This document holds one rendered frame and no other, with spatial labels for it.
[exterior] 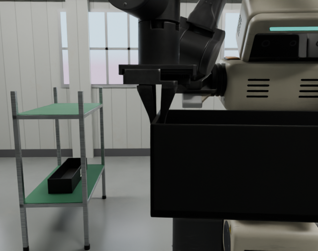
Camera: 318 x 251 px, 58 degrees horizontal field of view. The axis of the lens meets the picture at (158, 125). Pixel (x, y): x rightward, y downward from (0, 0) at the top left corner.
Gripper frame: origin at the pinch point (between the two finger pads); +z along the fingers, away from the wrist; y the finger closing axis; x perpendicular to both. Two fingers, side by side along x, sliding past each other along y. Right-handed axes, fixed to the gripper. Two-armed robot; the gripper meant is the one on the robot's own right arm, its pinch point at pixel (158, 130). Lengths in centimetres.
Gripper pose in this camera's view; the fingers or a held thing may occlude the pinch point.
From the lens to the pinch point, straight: 41.6
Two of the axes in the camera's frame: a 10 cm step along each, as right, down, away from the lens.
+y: 10.0, 0.2, -0.7
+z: -0.1, 9.9, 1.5
